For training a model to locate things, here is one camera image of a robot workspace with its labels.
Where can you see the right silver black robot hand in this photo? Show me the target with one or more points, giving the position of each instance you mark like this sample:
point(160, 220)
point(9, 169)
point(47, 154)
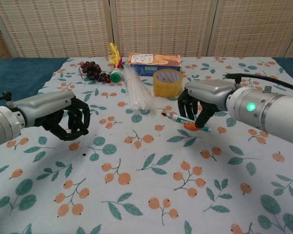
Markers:
point(210, 93)

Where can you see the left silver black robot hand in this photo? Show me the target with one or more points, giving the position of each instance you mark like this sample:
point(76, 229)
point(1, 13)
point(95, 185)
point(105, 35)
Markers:
point(46, 107)

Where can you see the white green marker pen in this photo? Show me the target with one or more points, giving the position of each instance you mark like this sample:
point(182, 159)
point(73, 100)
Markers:
point(179, 119)

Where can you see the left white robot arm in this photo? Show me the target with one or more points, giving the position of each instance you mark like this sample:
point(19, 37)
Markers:
point(2, 126)

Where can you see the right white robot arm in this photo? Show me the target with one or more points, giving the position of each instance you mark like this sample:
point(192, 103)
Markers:
point(271, 112)

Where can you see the blue felt table cover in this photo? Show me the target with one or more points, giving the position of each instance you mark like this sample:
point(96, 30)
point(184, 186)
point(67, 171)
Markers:
point(19, 75)

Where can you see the clear packing tape roll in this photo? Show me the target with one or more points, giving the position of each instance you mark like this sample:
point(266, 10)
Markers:
point(166, 89)

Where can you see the dark red grape bunch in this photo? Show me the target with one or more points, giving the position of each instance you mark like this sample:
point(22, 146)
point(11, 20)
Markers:
point(91, 70)

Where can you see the orange cookie box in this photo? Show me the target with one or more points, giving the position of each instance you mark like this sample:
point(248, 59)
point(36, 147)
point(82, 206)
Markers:
point(156, 62)

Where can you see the bundle of clear straws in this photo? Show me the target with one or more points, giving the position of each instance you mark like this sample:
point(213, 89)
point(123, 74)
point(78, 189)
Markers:
point(136, 90)

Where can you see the feather shuttlecock with green base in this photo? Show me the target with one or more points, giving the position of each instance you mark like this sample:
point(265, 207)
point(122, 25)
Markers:
point(116, 75)

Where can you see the bamboo folding screen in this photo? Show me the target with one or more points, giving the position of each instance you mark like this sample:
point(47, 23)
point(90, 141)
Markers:
point(161, 24)

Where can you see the floral print tablecloth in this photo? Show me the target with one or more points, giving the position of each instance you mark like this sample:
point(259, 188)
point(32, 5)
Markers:
point(146, 170)

